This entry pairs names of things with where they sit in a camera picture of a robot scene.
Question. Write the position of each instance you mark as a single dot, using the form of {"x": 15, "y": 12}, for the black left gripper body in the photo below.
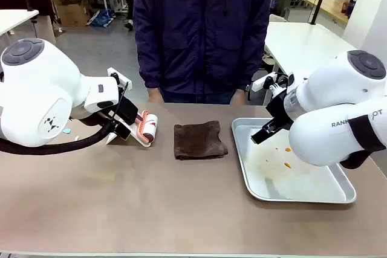
{"x": 128, "y": 111}

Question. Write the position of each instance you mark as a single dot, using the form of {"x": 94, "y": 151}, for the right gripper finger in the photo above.
{"x": 264, "y": 135}
{"x": 261, "y": 131}

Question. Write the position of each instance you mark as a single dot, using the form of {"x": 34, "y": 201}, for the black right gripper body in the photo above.
{"x": 279, "y": 108}

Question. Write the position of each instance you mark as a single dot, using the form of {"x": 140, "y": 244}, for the brown cloth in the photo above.
{"x": 198, "y": 141}

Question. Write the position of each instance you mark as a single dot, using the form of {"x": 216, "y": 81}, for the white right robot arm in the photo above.
{"x": 332, "y": 119}

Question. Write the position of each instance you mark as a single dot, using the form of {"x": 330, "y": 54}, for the person's right forearm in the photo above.
{"x": 148, "y": 67}

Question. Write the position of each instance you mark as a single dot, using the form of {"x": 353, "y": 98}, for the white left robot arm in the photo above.
{"x": 36, "y": 95}

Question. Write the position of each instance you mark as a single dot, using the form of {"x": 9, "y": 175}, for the person's left forearm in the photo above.
{"x": 249, "y": 64}

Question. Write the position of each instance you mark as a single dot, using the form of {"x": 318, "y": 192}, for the person's right hand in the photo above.
{"x": 154, "y": 96}

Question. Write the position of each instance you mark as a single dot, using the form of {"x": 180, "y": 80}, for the person's left hand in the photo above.
{"x": 238, "y": 96}

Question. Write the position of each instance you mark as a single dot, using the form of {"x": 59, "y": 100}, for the white folded roller stand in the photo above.
{"x": 113, "y": 140}

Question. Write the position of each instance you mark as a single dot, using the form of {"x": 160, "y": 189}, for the silver metal tray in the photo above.
{"x": 287, "y": 185}

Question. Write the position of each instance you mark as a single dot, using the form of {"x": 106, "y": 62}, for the large white table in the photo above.
{"x": 299, "y": 46}

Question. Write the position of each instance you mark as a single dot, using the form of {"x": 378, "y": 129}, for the blue jeans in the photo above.
{"x": 196, "y": 98}

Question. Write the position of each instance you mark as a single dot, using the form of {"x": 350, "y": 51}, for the blue plastic bag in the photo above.
{"x": 102, "y": 17}

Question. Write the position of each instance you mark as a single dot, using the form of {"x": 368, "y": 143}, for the navy jacket torso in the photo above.
{"x": 199, "y": 28}

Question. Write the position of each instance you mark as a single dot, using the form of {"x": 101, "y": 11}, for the light wooden table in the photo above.
{"x": 329, "y": 7}

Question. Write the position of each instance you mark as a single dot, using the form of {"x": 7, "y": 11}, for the cardboard box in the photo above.
{"x": 72, "y": 13}

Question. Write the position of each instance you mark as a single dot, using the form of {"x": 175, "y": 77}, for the small white table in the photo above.
{"x": 15, "y": 17}

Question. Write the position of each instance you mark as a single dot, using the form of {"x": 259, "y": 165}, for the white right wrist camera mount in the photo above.
{"x": 263, "y": 82}

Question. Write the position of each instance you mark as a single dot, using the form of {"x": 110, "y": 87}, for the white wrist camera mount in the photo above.
{"x": 119, "y": 78}
{"x": 263, "y": 82}

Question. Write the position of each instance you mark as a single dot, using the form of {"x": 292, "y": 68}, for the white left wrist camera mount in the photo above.
{"x": 119, "y": 78}

